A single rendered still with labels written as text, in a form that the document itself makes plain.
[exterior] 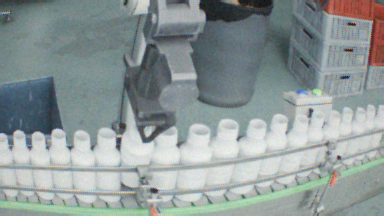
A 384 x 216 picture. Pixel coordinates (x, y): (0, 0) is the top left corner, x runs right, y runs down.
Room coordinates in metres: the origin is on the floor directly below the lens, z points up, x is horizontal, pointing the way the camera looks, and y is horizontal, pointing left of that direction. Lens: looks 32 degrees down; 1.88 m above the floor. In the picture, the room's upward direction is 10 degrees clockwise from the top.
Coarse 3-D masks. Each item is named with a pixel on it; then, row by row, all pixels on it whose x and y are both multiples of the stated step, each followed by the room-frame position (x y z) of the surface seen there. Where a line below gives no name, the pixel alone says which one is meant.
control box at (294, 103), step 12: (288, 96) 1.36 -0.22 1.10; (300, 96) 1.35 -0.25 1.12; (312, 96) 1.36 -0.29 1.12; (324, 96) 1.37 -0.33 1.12; (288, 108) 1.35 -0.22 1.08; (300, 108) 1.32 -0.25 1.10; (312, 108) 1.33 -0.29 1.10; (324, 108) 1.35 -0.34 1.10; (288, 120) 1.33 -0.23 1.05; (324, 120) 1.34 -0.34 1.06
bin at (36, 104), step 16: (32, 80) 1.49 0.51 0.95; (48, 80) 1.52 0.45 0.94; (0, 96) 1.42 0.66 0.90; (16, 96) 1.45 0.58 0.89; (32, 96) 1.49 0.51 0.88; (48, 96) 1.52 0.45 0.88; (0, 112) 1.42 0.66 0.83; (16, 112) 1.45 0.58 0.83; (32, 112) 1.49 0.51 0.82; (48, 112) 1.52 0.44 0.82; (0, 128) 1.42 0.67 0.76; (16, 128) 1.45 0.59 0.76; (32, 128) 1.49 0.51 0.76; (48, 128) 1.52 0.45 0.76; (64, 128) 1.28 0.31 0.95; (48, 144) 1.21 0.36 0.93
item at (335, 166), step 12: (120, 132) 1.11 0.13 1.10; (336, 144) 1.16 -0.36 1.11; (336, 156) 1.12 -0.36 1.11; (144, 168) 0.98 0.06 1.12; (324, 168) 1.16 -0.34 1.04; (336, 168) 1.11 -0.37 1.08; (144, 180) 0.98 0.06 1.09; (144, 192) 0.97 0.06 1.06; (156, 192) 0.93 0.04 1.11; (324, 192) 1.11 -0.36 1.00; (144, 204) 0.93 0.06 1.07; (156, 204) 0.92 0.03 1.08; (312, 204) 1.16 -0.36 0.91
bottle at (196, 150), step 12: (192, 132) 1.06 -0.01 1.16; (204, 132) 1.08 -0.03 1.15; (192, 144) 1.05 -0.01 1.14; (204, 144) 1.06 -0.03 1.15; (180, 156) 1.05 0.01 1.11; (192, 156) 1.04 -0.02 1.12; (204, 156) 1.05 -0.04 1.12; (180, 180) 1.05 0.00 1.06; (192, 180) 1.04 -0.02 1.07; (204, 180) 1.06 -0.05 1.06
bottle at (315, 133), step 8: (320, 112) 1.21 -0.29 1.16; (312, 120) 1.19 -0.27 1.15; (320, 120) 1.18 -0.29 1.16; (312, 128) 1.18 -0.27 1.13; (320, 128) 1.19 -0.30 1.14; (312, 136) 1.17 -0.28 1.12; (320, 136) 1.18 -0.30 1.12; (304, 152) 1.17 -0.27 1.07; (312, 152) 1.17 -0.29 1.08; (304, 160) 1.17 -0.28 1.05; (312, 160) 1.17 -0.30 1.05; (304, 176) 1.17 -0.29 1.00
